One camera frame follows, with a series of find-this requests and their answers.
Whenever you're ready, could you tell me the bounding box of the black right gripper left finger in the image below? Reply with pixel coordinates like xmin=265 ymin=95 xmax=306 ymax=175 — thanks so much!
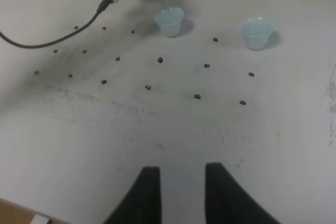
xmin=105 ymin=166 xmax=161 ymax=224

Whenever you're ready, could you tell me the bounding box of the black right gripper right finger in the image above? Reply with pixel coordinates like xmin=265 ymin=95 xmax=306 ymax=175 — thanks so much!
xmin=205 ymin=163 xmax=278 ymax=223

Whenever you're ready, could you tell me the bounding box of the left light blue teacup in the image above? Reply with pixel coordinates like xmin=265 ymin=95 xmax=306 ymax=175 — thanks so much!
xmin=153 ymin=7 xmax=184 ymax=38

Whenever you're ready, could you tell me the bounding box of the light blue teacup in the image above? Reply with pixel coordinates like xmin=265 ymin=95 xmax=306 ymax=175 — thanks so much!
xmin=241 ymin=17 xmax=275 ymax=50
xmin=153 ymin=7 xmax=184 ymax=38

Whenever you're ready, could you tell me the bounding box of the right light blue teacup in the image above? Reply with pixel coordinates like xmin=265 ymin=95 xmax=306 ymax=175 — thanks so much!
xmin=241 ymin=17 xmax=275 ymax=50

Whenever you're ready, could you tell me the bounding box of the black left camera cable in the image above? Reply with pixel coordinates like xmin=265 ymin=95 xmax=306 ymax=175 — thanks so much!
xmin=0 ymin=0 xmax=112 ymax=49

